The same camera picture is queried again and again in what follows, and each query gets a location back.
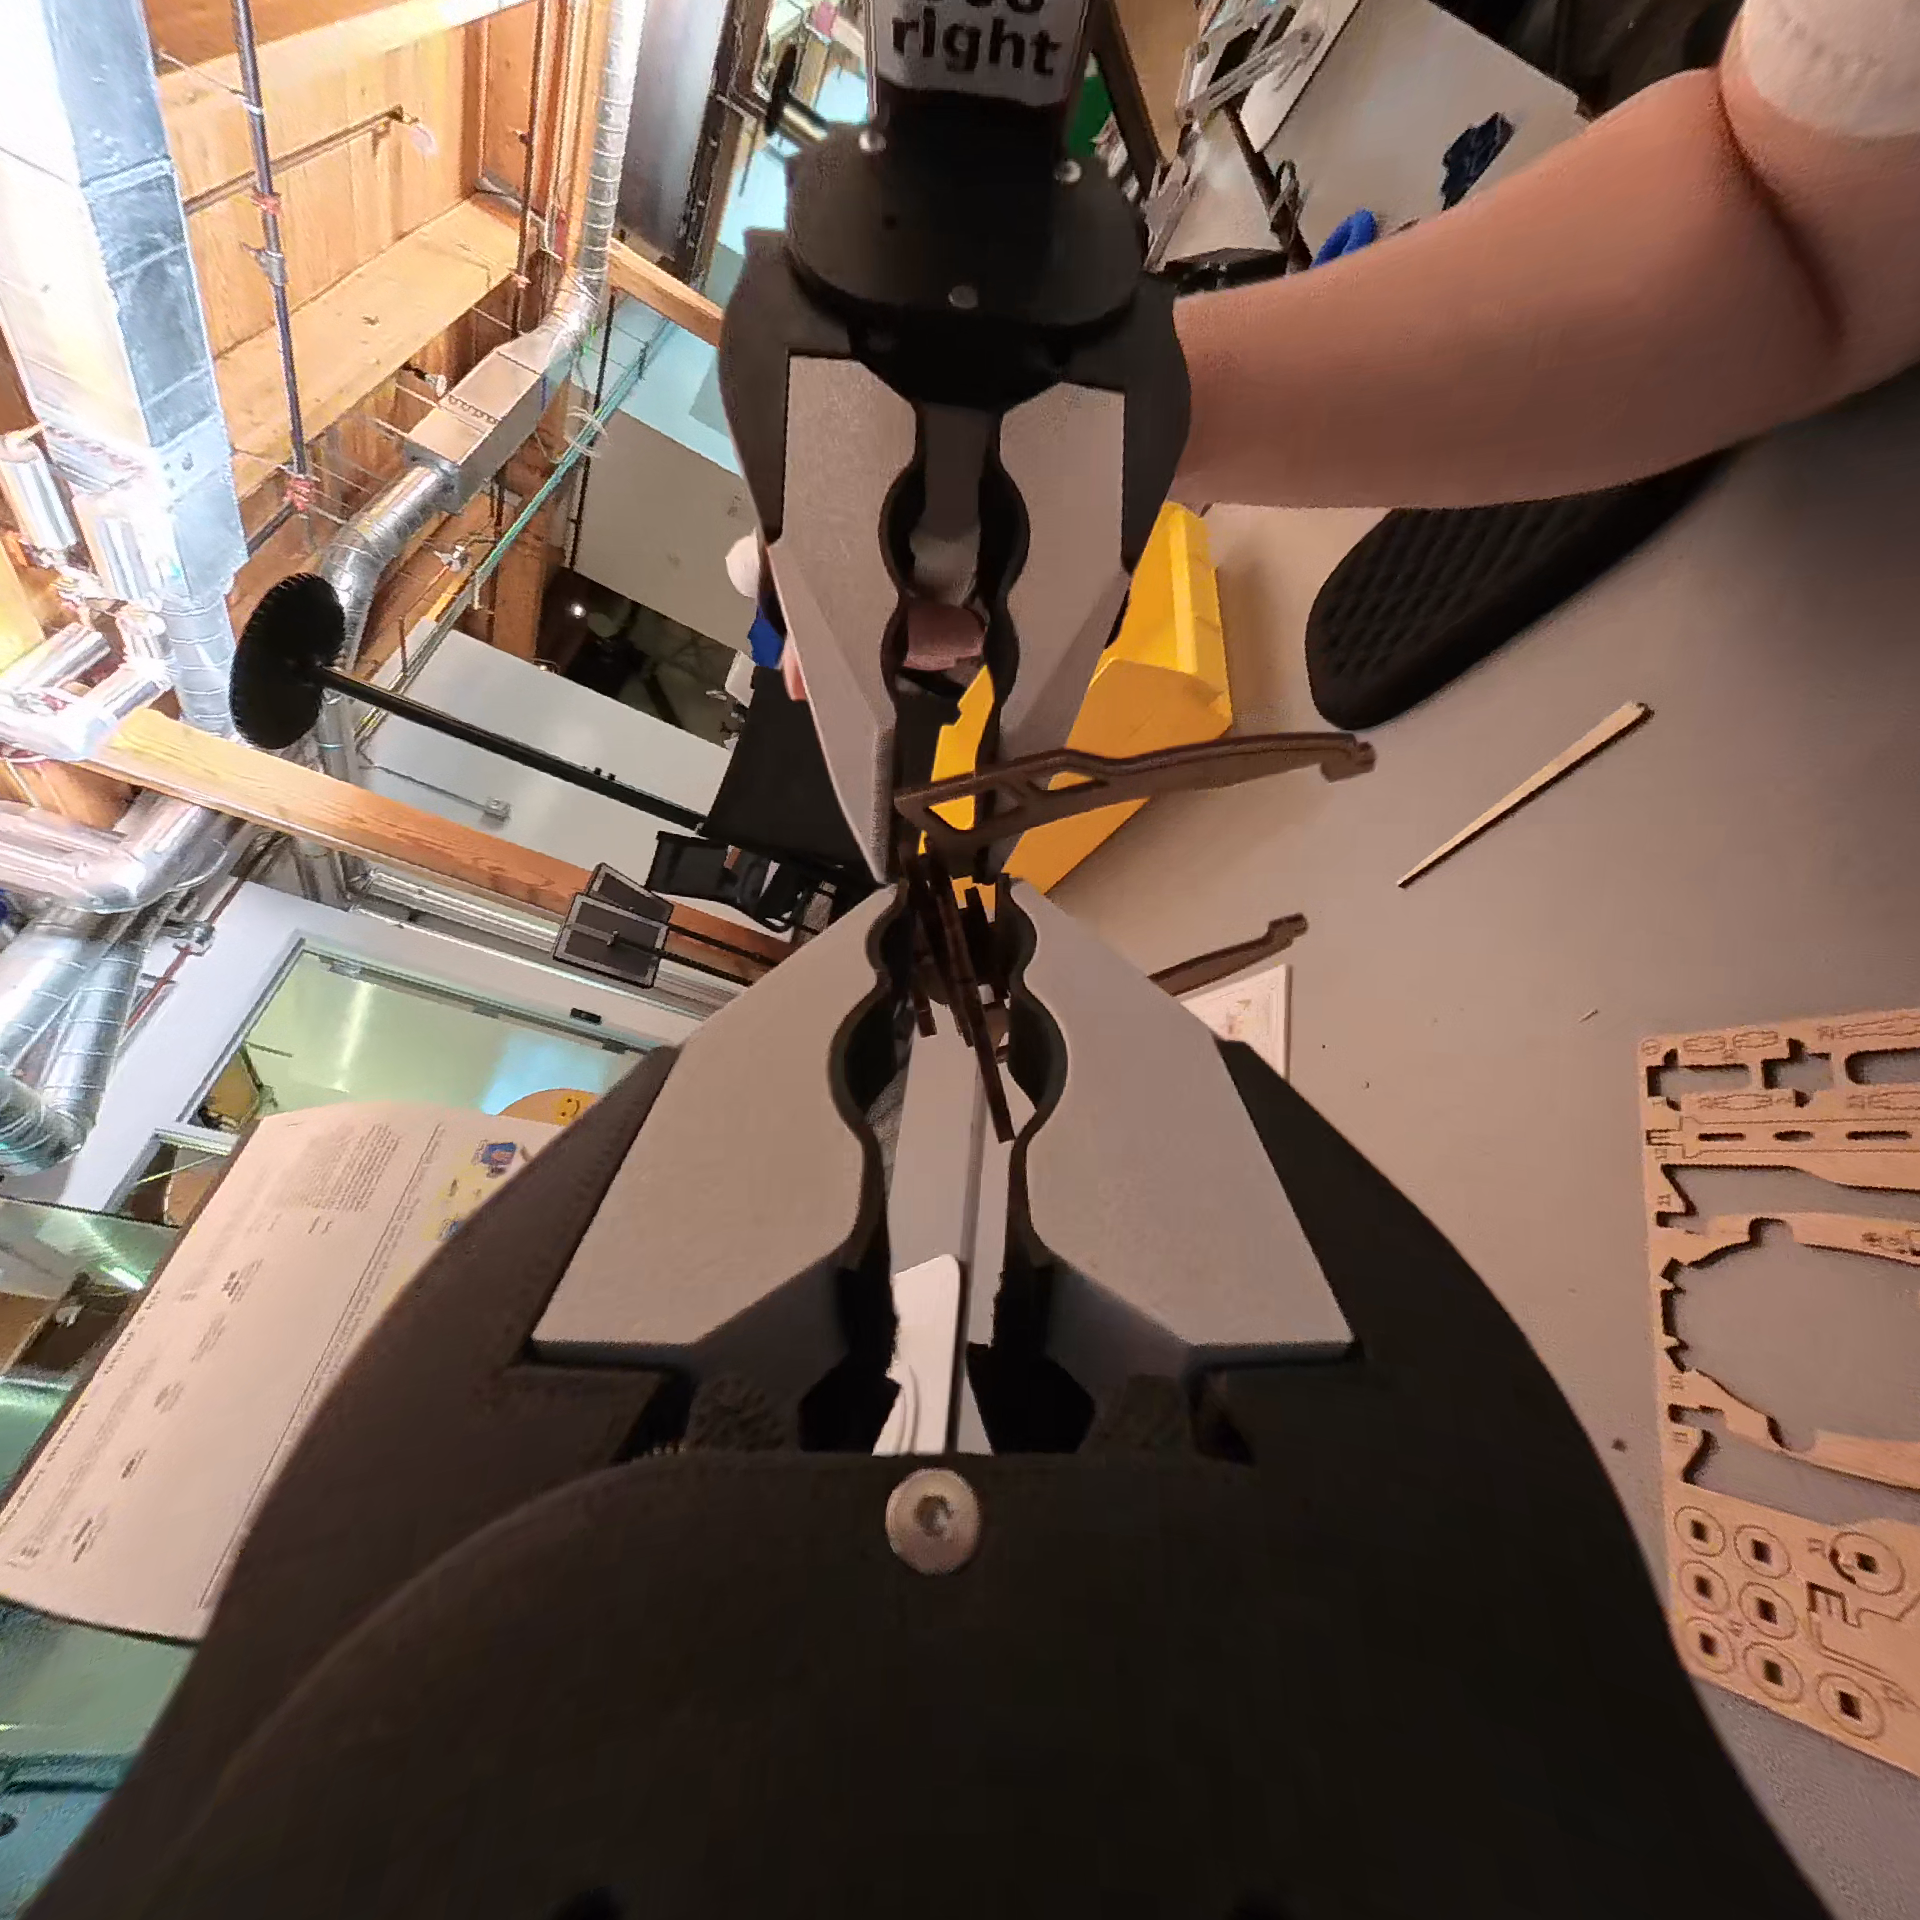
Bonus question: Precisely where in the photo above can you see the thin wooden stick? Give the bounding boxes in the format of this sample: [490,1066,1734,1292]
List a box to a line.
[1394,701,1652,889]

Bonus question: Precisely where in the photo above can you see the wooden model assembly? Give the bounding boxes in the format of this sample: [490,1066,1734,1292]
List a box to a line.
[900,848,1307,1149]

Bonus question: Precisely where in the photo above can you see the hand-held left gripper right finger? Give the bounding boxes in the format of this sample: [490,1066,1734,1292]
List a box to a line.
[990,882,1356,1451]

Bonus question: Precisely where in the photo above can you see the insulated silver pipes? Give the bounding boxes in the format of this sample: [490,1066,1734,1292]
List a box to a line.
[0,630,288,1179]

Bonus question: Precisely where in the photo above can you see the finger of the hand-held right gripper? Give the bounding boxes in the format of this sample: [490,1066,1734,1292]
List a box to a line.
[780,352,939,889]
[968,385,1137,881]

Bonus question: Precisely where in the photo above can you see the black disc on rod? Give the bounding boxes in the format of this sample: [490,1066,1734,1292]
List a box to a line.
[229,569,707,835]

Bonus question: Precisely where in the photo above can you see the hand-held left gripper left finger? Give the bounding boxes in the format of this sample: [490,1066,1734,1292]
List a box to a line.
[529,885,922,1449]

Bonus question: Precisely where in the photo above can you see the rectangular silver duct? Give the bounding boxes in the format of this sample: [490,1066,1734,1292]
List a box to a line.
[45,0,253,736]

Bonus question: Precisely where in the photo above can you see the black padded armrest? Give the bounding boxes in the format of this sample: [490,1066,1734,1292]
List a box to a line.
[1306,451,1730,736]

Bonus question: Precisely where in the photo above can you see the person's right forearm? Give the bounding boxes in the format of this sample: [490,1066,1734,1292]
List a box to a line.
[1176,60,1920,514]

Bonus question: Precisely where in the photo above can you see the wooden parts sheet hull cutouts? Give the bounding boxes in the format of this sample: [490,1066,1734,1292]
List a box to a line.
[1635,1013,1920,1778]

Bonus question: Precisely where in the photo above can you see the printed instruction sign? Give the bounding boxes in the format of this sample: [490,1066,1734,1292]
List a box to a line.
[0,1101,534,1643]

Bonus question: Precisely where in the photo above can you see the black office chair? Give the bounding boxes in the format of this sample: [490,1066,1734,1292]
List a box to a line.
[644,675,902,939]

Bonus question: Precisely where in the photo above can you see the yellow plastic bin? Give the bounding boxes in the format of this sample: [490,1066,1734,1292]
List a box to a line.
[931,504,1242,896]

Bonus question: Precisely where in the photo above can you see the white background desk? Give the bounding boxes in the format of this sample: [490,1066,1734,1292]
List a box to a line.
[1148,0,1593,288]

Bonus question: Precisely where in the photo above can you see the illustrated instruction booklet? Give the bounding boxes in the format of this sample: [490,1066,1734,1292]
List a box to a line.
[1201,965,1293,1077]

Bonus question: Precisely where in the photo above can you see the round silver duct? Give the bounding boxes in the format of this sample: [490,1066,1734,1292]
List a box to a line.
[306,0,649,664]

